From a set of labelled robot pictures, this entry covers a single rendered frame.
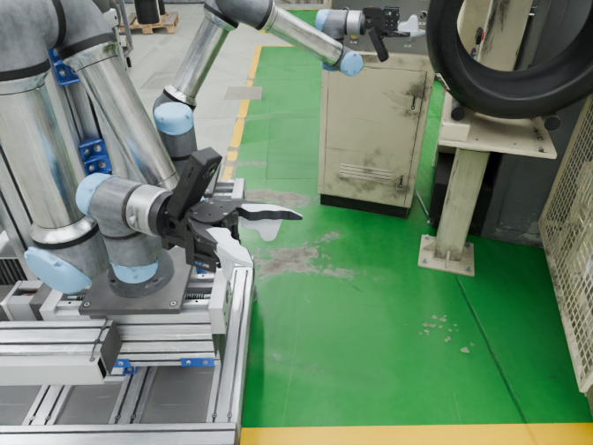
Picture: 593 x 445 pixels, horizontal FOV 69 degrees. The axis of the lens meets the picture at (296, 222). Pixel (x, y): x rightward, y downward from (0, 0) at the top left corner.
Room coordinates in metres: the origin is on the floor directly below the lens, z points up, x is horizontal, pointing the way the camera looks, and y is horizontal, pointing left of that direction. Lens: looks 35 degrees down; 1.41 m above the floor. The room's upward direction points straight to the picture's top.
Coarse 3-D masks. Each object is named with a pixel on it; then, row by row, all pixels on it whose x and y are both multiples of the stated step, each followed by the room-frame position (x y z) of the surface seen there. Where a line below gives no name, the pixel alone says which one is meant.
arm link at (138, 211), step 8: (136, 192) 0.56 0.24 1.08; (144, 192) 0.56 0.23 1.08; (152, 192) 0.55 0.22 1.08; (160, 192) 0.56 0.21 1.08; (136, 200) 0.54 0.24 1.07; (144, 200) 0.54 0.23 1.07; (152, 200) 0.54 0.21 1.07; (128, 208) 0.54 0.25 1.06; (136, 208) 0.54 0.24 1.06; (144, 208) 0.53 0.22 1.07; (128, 216) 0.54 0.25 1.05; (136, 216) 0.53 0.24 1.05; (144, 216) 0.52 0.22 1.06; (136, 224) 0.53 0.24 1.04; (144, 224) 0.52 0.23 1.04; (144, 232) 0.53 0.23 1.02; (152, 232) 0.53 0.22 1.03
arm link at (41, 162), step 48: (0, 0) 0.62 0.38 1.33; (48, 0) 0.68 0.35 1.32; (0, 48) 0.60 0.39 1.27; (48, 48) 0.69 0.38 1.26; (0, 96) 0.61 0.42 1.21; (48, 96) 0.66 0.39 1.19; (48, 144) 0.63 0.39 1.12; (48, 192) 0.61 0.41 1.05; (48, 240) 0.60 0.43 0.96; (96, 240) 0.64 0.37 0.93
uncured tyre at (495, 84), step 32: (448, 0) 1.37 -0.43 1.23; (448, 32) 1.36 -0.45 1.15; (448, 64) 1.35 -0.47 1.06; (480, 64) 1.58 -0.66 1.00; (544, 64) 1.52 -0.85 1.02; (576, 64) 1.47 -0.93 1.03; (480, 96) 1.32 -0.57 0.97; (512, 96) 1.30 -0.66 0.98; (544, 96) 1.26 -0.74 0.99; (576, 96) 1.24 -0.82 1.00
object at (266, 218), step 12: (252, 204) 0.55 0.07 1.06; (264, 204) 0.55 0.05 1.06; (252, 216) 0.53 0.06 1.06; (264, 216) 0.53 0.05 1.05; (276, 216) 0.53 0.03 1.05; (288, 216) 0.53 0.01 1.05; (300, 216) 0.54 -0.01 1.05; (252, 228) 0.54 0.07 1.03; (264, 228) 0.54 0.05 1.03; (276, 228) 0.54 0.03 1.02
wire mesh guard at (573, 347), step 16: (576, 128) 1.58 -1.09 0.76; (592, 128) 1.45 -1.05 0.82; (560, 176) 1.56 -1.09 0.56; (592, 176) 1.28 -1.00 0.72; (576, 192) 1.35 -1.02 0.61; (592, 192) 1.22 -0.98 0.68; (544, 208) 1.58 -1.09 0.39; (560, 208) 1.43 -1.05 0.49; (576, 208) 1.29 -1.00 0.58; (560, 224) 1.36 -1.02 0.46; (576, 224) 1.24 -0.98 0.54; (544, 240) 1.44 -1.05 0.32; (560, 240) 1.31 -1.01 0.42; (592, 240) 1.08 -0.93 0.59; (560, 256) 1.25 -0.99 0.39; (576, 256) 1.13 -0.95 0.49; (560, 272) 1.19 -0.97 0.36; (576, 272) 1.09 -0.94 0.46; (592, 272) 0.99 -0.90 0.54; (560, 288) 1.13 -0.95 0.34; (576, 288) 1.04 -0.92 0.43; (560, 304) 1.08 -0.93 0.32; (576, 304) 0.99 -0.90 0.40; (592, 320) 0.87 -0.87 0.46; (576, 352) 0.87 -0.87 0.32; (592, 352) 0.79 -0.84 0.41; (576, 368) 0.81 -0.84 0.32; (592, 368) 0.75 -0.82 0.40
